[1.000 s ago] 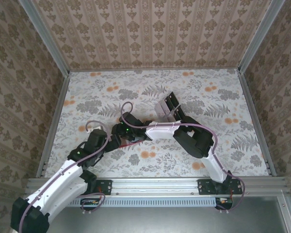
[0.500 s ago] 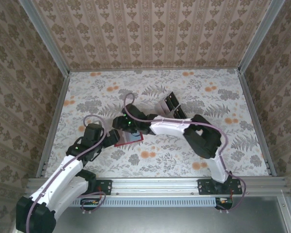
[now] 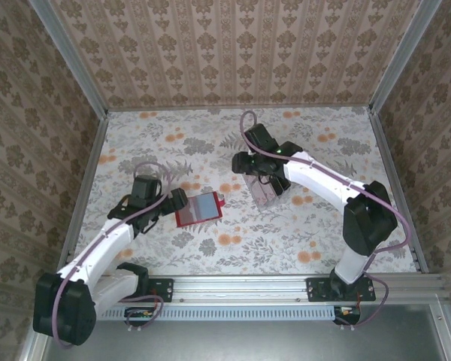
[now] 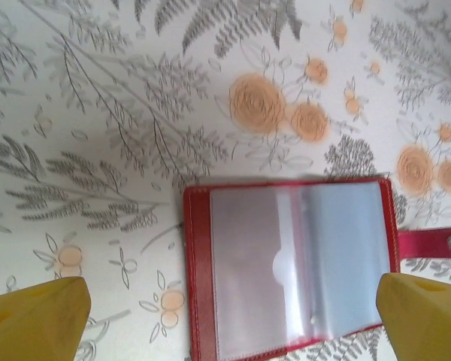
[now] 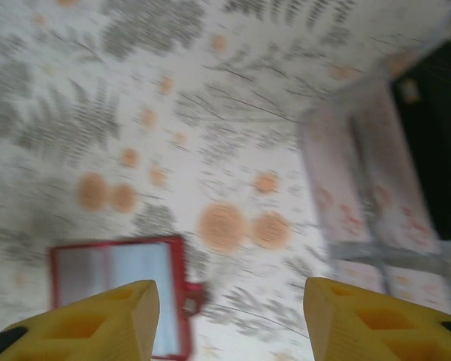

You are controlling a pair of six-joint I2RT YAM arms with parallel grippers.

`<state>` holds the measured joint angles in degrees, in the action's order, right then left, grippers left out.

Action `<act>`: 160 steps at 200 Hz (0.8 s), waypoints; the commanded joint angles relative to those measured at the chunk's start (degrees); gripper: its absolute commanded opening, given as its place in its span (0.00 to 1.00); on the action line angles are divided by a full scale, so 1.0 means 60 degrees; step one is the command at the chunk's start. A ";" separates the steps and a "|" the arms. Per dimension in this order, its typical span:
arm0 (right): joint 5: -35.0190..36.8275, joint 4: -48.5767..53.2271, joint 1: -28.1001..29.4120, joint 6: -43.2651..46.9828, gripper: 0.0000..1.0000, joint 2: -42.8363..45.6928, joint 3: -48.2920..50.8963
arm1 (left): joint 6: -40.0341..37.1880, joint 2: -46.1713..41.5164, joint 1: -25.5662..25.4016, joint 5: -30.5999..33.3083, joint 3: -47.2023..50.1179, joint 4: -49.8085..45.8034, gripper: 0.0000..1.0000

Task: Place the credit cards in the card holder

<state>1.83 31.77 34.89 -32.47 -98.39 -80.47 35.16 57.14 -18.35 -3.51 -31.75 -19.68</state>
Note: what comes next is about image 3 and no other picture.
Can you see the aluminium frame post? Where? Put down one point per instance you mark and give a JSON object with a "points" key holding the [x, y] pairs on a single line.
{"points": [[68, 52], [405, 52]]}

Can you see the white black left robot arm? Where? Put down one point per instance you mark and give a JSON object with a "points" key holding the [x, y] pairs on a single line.
{"points": [[94, 252]]}

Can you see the long aluminium mounting rail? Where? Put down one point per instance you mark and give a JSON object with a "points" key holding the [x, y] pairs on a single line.
{"points": [[240, 289]]}

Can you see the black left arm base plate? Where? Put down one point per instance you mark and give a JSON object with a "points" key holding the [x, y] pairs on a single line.
{"points": [[161, 287]]}

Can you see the aluminium lower frame bar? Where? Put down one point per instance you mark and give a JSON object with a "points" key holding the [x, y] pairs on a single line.
{"points": [[32, 351], [445, 331]]}

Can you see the red leather card holder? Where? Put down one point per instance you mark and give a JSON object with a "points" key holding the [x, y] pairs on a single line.
{"points": [[203, 207]]}

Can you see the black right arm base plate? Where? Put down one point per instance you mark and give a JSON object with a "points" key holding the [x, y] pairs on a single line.
{"points": [[317, 289]]}

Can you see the grey metal sheet panel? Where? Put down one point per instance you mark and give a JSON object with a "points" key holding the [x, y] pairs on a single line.
{"points": [[248, 342]]}

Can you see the aluminium table side rail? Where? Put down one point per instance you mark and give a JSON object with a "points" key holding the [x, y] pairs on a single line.
{"points": [[390, 165], [89, 169]]}

